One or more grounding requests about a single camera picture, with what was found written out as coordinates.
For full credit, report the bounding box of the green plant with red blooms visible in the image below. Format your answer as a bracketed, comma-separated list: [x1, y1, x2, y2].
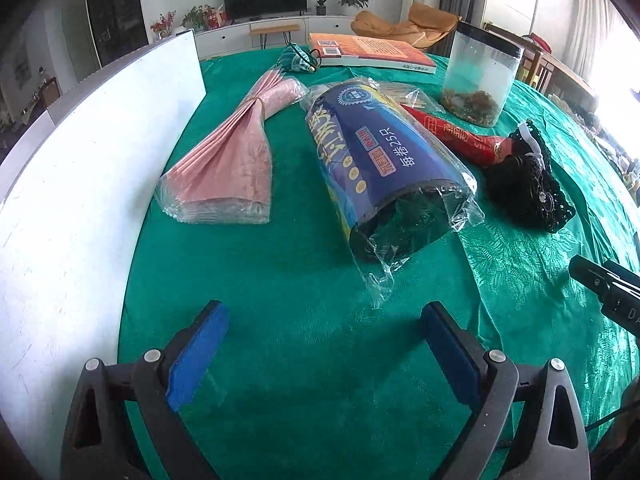
[182, 5, 215, 31]

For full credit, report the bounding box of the wooden slatted chair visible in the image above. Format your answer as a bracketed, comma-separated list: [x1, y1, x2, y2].
[484, 22, 597, 102]

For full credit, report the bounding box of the black cable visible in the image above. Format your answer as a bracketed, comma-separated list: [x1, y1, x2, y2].
[584, 399, 640, 432]

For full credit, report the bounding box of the white sheer curtain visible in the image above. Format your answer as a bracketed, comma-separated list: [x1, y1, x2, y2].
[562, 0, 632, 86]

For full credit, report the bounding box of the teal patterned cloth pouch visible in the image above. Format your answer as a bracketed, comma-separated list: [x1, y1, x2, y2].
[276, 43, 322, 75]

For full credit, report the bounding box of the clear jar with black lid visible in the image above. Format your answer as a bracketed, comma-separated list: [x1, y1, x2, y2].
[441, 21, 525, 129]

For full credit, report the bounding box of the pink plastic bag pack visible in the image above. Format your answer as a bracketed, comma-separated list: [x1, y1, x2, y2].
[156, 69, 309, 225]

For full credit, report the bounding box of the white cardboard box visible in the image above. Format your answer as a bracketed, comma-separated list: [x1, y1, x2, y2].
[0, 29, 208, 443]

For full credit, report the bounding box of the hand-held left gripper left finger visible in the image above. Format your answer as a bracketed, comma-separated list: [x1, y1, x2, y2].
[60, 301, 231, 480]

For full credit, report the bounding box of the green tablecloth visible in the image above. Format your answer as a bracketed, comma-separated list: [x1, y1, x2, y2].
[117, 49, 640, 480]

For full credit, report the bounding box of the wooden bench with black legs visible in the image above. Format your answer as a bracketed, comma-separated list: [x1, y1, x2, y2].
[250, 23, 302, 50]

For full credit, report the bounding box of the white television cabinet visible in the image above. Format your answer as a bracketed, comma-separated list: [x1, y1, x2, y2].
[192, 15, 357, 61]

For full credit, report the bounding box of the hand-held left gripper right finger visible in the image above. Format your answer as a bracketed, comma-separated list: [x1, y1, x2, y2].
[420, 301, 592, 480]

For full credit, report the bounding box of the black lace net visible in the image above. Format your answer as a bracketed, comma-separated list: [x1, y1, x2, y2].
[481, 120, 577, 234]

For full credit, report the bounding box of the red gold-printed packet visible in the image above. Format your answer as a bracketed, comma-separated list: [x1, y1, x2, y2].
[400, 104, 512, 169]

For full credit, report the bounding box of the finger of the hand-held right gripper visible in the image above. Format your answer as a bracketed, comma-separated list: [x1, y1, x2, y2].
[568, 254, 617, 307]

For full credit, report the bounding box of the red flower arrangement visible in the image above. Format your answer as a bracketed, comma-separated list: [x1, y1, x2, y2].
[151, 10, 177, 41]

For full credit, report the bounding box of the orange book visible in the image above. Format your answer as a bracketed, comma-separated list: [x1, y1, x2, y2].
[309, 32, 438, 75]

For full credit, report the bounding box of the blue trash bag roll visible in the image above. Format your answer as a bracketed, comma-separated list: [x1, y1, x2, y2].
[299, 78, 486, 311]

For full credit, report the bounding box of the black display cabinet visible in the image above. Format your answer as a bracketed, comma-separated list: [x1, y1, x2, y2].
[83, 0, 150, 69]

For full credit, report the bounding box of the orange rocking chair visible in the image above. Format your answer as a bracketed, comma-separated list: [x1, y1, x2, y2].
[350, 3, 461, 50]

